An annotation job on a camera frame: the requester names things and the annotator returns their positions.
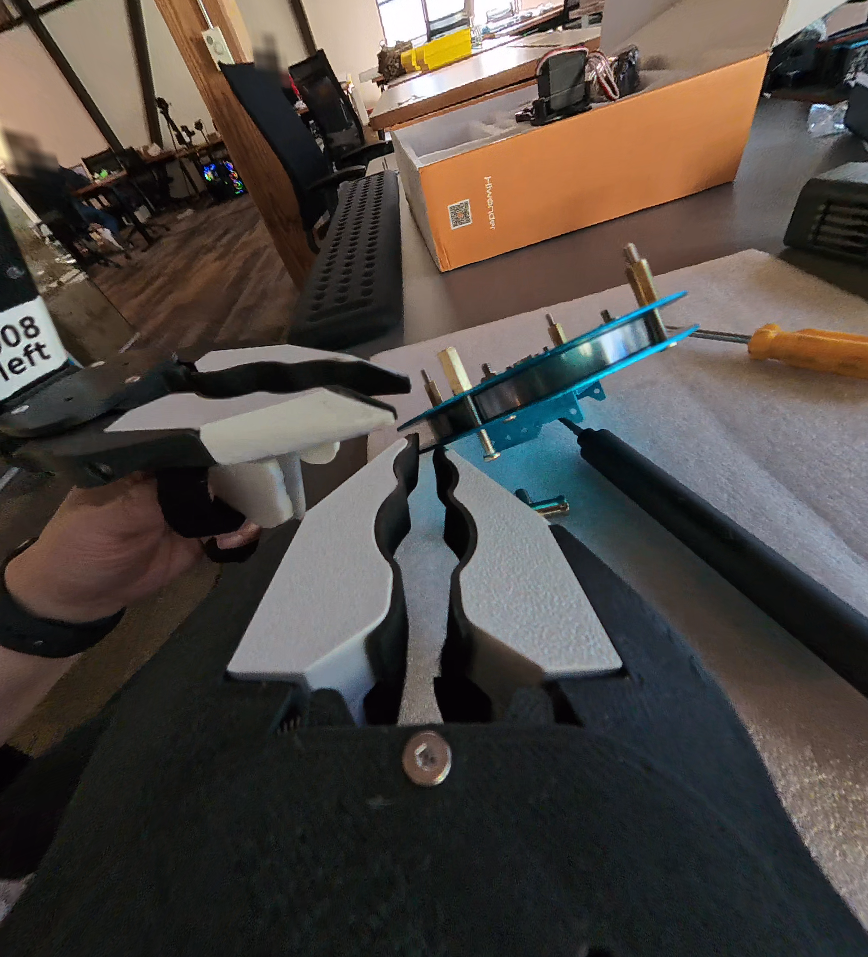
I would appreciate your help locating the wooden pillar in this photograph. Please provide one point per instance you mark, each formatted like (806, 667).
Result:
(240, 149)

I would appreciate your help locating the person's left hand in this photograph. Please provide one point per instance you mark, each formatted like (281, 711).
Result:
(105, 546)

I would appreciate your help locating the person's left forearm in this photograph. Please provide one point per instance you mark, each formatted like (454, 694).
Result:
(0, 703)

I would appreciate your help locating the black office chair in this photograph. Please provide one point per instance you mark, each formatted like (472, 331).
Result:
(329, 97)
(277, 142)

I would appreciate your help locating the blue round metal turntable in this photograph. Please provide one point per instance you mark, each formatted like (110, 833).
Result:
(568, 359)

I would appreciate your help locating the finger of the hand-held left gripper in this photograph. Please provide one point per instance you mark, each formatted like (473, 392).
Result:
(269, 426)
(277, 363)

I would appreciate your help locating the computer case with coloured lights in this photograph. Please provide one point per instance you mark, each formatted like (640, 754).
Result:
(223, 178)

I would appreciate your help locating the orange cardboard box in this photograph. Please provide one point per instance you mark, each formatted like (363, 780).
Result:
(591, 194)

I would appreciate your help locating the clear plastic bag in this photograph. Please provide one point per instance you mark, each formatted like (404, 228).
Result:
(828, 119)

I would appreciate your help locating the wooden table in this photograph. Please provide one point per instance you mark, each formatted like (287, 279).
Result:
(479, 75)

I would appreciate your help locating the black perforated foam pad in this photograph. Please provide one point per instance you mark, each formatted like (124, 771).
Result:
(352, 262)

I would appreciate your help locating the white foam sheet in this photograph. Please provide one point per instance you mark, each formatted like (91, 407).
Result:
(778, 448)

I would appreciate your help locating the metal cross wrench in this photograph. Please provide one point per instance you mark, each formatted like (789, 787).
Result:
(550, 507)

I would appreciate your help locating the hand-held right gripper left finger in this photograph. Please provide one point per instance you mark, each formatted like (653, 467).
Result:
(322, 598)

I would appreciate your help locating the yellow storage bins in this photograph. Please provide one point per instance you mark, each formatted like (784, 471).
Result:
(434, 48)

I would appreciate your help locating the black screwdriver bit case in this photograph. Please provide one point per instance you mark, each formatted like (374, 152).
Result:
(852, 217)

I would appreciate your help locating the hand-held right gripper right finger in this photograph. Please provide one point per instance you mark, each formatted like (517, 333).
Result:
(538, 598)

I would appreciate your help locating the black servo robot arm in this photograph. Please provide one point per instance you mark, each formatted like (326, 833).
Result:
(561, 82)

